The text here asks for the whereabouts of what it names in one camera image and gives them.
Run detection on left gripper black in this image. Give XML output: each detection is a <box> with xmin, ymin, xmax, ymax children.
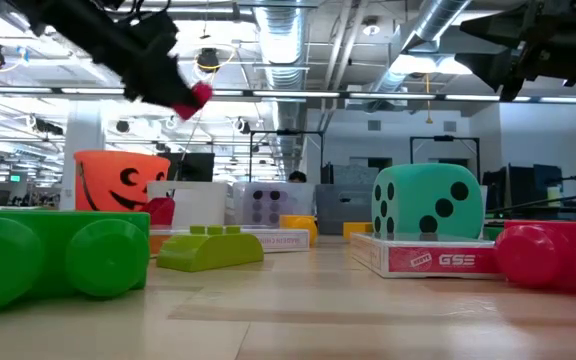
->
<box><xmin>92</xmin><ymin>12</ymin><xmax>205</xmax><ymax>108</ymax></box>

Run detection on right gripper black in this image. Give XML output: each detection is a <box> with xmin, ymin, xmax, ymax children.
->
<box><xmin>454</xmin><ymin>0</ymin><xmax>576</xmax><ymax>103</ymax></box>

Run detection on small red rounded toy block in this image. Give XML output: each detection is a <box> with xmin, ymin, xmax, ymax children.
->
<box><xmin>171</xmin><ymin>81</ymin><xmax>215</xmax><ymax>122</ymax></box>

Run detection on red lego brick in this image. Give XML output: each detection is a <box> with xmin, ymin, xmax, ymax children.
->
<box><xmin>139</xmin><ymin>196</ymin><xmax>176</xmax><ymax>227</ymax></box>

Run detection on purple foam die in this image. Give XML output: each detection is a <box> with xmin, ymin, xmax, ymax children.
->
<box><xmin>242</xmin><ymin>187</ymin><xmax>292</xmax><ymax>227</ymax></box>

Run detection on teal foam die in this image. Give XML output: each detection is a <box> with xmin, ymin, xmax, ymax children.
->
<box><xmin>371</xmin><ymin>163</ymin><xmax>485</xmax><ymax>242</ymax></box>

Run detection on lime green rounded brick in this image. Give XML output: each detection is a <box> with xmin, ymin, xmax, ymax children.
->
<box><xmin>156</xmin><ymin>225</ymin><xmax>265</xmax><ymax>273</ymax></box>

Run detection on yellow rounded toy block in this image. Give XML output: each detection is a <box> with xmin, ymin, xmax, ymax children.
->
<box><xmin>278</xmin><ymin>214</ymin><xmax>319</xmax><ymax>246</ymax></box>

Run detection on white purple card box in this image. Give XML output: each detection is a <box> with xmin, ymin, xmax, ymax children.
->
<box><xmin>241</xmin><ymin>227</ymin><xmax>311</xmax><ymax>254</ymax></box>

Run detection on big green toy block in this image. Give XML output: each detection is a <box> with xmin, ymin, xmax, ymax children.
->
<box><xmin>0</xmin><ymin>208</ymin><xmax>151</xmax><ymax>315</ymax></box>

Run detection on big red toy block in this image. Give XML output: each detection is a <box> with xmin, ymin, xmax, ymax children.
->
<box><xmin>494</xmin><ymin>219</ymin><xmax>576</xmax><ymax>300</ymax></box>

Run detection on orange-yellow lego brick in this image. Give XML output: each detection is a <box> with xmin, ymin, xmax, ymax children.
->
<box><xmin>342</xmin><ymin>221</ymin><xmax>375</xmax><ymax>241</ymax></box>

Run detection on black monitor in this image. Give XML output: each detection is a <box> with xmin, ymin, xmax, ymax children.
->
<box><xmin>160</xmin><ymin>152</ymin><xmax>216</xmax><ymax>183</ymax></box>

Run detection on white column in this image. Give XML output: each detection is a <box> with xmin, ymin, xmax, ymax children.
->
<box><xmin>59</xmin><ymin>107</ymin><xmax>107</xmax><ymax>211</ymax></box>

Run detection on orange pumpkin face bucket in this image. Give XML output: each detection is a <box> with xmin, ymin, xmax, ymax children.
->
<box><xmin>73</xmin><ymin>150</ymin><xmax>172</xmax><ymax>213</ymax></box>

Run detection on long ceiling light strip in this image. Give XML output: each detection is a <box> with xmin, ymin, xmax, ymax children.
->
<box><xmin>0</xmin><ymin>85</ymin><xmax>576</xmax><ymax>105</ymax></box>

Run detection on white plastic bin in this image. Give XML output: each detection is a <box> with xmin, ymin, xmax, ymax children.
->
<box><xmin>146</xmin><ymin>180</ymin><xmax>230</xmax><ymax>230</ymax></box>

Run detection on dark desk monitors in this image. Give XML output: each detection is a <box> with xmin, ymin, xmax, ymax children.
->
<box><xmin>482</xmin><ymin>163</ymin><xmax>564</xmax><ymax>214</ymax></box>

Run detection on smoky grey plastic bin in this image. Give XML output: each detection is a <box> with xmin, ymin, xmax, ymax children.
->
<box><xmin>315</xmin><ymin>183</ymin><xmax>375</xmax><ymax>236</ymax></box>

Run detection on pink playing card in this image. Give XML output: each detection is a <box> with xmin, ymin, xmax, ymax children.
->
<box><xmin>349</xmin><ymin>231</ymin><xmax>505</xmax><ymax>280</ymax></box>

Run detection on silver ventilation duct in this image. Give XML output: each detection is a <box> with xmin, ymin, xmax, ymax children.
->
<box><xmin>367</xmin><ymin>0</ymin><xmax>473</xmax><ymax>96</ymax></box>
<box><xmin>251</xmin><ymin>0</ymin><xmax>317</xmax><ymax>179</ymax></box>

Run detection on yellow hanging cord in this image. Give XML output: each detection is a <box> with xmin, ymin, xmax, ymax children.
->
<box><xmin>424</xmin><ymin>73</ymin><xmax>434</xmax><ymax>125</ymax></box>

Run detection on black rig frame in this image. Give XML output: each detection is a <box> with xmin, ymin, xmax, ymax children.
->
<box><xmin>248</xmin><ymin>129</ymin><xmax>325</xmax><ymax>184</ymax></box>
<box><xmin>409</xmin><ymin>134</ymin><xmax>482</xmax><ymax>187</ymax></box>

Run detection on thin black cable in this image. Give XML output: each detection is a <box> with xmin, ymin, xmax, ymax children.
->
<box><xmin>487</xmin><ymin>188</ymin><xmax>576</xmax><ymax>215</ymax></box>

